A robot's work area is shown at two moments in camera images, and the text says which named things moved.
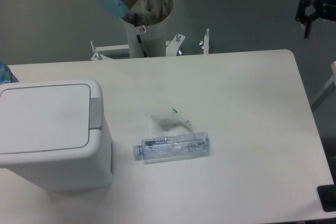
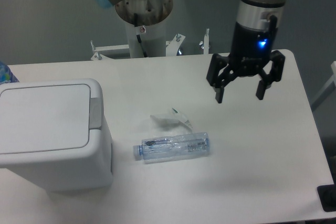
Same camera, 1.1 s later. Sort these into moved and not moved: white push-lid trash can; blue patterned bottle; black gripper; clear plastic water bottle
Moved: black gripper
Not moved: white push-lid trash can; blue patterned bottle; clear plastic water bottle
